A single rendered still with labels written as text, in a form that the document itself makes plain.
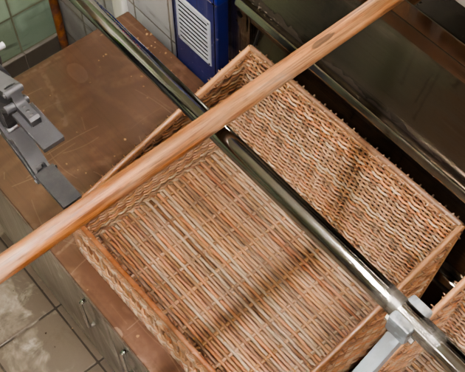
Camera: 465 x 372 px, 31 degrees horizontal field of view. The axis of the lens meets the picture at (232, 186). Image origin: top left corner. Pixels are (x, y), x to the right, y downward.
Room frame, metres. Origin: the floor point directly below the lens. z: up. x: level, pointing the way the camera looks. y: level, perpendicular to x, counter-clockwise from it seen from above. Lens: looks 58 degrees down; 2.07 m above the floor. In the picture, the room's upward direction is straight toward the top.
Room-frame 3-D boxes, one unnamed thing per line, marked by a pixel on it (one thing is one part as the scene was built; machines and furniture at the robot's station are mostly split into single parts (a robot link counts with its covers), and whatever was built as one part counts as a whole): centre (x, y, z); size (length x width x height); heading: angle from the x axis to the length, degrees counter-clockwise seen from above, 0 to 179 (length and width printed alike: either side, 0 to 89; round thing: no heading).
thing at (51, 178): (0.60, 0.24, 1.12); 0.07 x 0.03 x 0.01; 41
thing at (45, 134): (0.60, 0.24, 1.26); 0.07 x 0.03 x 0.01; 41
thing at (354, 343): (0.75, -0.04, 0.72); 0.56 x 0.49 x 0.28; 41
